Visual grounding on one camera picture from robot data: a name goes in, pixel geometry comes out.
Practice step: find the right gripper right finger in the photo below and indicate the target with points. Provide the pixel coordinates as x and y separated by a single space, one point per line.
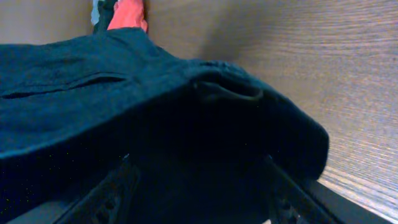
293 203

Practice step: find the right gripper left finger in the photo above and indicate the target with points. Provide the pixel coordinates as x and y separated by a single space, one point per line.
109 202

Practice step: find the navy blue shorts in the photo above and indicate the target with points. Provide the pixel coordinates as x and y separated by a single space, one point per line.
197 130

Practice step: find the light grey garment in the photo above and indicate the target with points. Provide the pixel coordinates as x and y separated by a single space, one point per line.
95 13

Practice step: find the red t-shirt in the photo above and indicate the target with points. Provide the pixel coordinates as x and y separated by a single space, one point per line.
129 14

